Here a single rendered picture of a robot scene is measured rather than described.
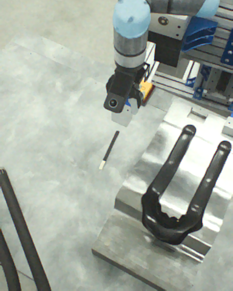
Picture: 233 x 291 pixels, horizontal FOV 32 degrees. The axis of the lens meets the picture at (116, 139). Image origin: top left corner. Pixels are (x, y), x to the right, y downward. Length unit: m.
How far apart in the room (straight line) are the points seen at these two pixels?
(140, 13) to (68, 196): 0.57
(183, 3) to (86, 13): 1.80
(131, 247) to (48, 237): 0.23
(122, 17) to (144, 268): 0.60
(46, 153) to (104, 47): 1.37
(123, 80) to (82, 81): 0.41
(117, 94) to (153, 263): 0.43
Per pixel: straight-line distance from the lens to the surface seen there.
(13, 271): 1.06
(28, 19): 2.71
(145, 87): 1.30
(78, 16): 2.68
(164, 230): 1.07
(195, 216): 1.05
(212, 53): 1.53
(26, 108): 1.32
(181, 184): 1.08
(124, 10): 0.84
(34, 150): 1.24
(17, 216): 1.10
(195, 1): 0.93
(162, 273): 1.05
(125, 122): 1.12
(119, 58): 0.92
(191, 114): 1.23
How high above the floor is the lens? 1.89
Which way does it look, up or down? 62 degrees down
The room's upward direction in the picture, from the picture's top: 1 degrees clockwise
